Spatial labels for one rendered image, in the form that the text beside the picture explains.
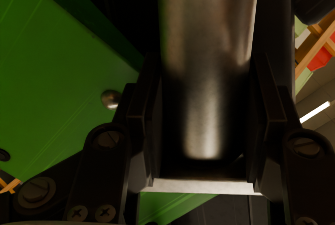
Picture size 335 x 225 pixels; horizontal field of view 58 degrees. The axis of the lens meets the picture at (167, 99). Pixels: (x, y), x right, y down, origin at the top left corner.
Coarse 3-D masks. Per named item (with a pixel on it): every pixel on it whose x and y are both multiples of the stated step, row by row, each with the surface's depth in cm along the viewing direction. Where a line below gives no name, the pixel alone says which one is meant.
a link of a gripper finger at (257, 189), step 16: (256, 64) 10; (256, 80) 10; (272, 80) 10; (256, 96) 9; (272, 96) 9; (288, 96) 10; (256, 112) 9; (272, 112) 8; (288, 112) 9; (256, 128) 9; (272, 128) 8; (288, 128) 9; (256, 144) 9; (272, 144) 8; (256, 160) 9; (272, 160) 8; (256, 176) 10; (272, 176) 8; (256, 192) 10; (272, 192) 9
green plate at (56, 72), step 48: (0, 0) 12; (48, 0) 12; (0, 48) 13; (48, 48) 13; (96, 48) 13; (0, 96) 15; (48, 96) 14; (96, 96) 14; (0, 144) 17; (48, 144) 16; (144, 192) 18
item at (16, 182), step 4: (0, 180) 502; (16, 180) 516; (0, 184) 499; (4, 184) 503; (8, 184) 503; (12, 184) 507; (16, 184) 517; (20, 184) 523; (4, 188) 495; (8, 188) 499; (12, 188) 508; (16, 188) 528; (0, 192) 487; (12, 192) 504
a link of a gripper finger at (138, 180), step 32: (160, 64) 11; (128, 96) 11; (160, 96) 10; (128, 128) 9; (160, 128) 11; (64, 160) 8; (160, 160) 11; (32, 192) 7; (64, 192) 8; (128, 192) 9
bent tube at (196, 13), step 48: (192, 0) 8; (240, 0) 8; (192, 48) 9; (240, 48) 9; (192, 96) 9; (240, 96) 10; (192, 144) 10; (240, 144) 11; (192, 192) 11; (240, 192) 11
